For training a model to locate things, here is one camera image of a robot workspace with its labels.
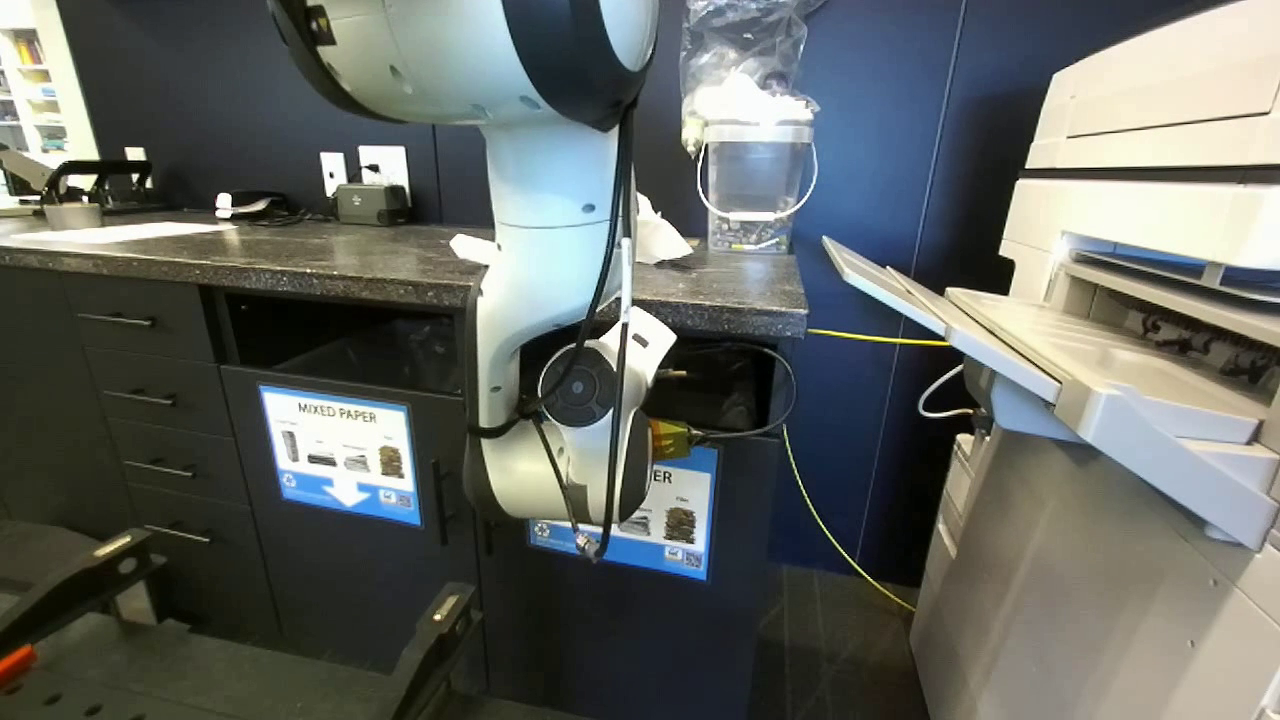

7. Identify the black bin liner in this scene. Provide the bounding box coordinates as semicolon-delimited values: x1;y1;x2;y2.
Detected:
657;336;771;435
273;315;470;397

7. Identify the orange yellow wrist attachment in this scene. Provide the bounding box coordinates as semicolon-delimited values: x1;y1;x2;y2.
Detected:
648;414;701;464

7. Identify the mixed paper label up arrow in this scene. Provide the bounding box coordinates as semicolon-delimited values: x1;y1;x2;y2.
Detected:
524;444;721;584

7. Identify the white crumpled wad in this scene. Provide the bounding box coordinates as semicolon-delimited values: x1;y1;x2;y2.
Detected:
683;72;815;139

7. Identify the dark cabinet door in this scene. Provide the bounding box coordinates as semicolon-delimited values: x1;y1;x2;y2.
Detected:
466;422;783;720
217;362;482;670

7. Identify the black power adapter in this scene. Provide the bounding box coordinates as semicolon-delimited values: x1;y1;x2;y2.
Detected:
330;178;414;226

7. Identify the mixed paper label down arrow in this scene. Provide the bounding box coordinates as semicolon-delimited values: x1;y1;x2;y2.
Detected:
258;378;427;530

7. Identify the clear plastic bag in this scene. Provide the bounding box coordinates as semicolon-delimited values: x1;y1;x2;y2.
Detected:
678;0;826;150

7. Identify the grey printer side tray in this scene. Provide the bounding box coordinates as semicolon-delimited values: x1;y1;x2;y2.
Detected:
815;231;1280;550

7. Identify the grey office printer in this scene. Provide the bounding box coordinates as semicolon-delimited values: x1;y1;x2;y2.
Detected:
910;0;1280;720

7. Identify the white flat paper sheet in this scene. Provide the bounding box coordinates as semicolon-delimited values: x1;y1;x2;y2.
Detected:
0;217;246;252

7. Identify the dark cabinet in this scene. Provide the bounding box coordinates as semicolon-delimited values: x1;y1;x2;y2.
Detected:
0;256;792;720

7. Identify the black work platform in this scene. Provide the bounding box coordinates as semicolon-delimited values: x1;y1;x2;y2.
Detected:
0;616;403;720

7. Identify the black paper punch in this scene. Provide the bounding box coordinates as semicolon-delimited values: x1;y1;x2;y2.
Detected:
0;148;160;223

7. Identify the black clamp orange tip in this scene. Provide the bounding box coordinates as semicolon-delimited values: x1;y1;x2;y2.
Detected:
0;524;172;694

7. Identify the white display shelf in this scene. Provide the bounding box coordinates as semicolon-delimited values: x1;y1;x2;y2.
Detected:
0;0;106;208

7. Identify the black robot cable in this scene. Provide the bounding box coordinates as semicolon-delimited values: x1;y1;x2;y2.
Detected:
466;105;800;562

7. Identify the black door handle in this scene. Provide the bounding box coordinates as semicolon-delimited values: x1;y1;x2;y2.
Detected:
427;454;455;547

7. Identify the yellow cable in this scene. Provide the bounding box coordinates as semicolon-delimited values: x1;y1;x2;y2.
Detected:
776;324;958;616

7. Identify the white cable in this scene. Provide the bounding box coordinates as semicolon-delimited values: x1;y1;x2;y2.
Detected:
916;361;984;422

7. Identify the wide white wall outlet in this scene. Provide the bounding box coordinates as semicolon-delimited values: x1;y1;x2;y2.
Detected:
358;139;414;193

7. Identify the black clamp bracket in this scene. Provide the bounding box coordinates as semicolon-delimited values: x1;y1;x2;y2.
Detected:
375;575;483;720

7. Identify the narrow white wall plate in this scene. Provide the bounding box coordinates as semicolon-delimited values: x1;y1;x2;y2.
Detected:
316;148;353;200

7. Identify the black drawer handle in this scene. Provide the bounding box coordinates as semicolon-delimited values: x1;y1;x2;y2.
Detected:
142;521;217;550
73;308;160;331
116;454;201;484
97;382;180;413

